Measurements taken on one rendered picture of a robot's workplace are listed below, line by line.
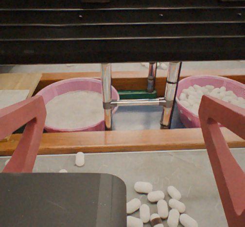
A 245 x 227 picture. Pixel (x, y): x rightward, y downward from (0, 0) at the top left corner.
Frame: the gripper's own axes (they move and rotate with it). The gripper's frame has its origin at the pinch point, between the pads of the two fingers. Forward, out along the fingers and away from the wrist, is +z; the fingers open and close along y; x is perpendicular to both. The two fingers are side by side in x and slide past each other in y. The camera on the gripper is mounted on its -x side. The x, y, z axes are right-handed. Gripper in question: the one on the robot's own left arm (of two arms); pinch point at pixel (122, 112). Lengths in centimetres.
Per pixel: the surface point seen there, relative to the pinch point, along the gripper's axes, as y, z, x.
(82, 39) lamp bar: 4.3, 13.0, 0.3
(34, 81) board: 30, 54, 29
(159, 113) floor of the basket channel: -13, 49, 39
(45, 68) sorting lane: 31, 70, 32
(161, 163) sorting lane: -9.2, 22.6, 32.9
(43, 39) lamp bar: 8.3, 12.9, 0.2
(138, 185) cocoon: -3.2, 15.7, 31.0
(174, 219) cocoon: -9.3, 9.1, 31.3
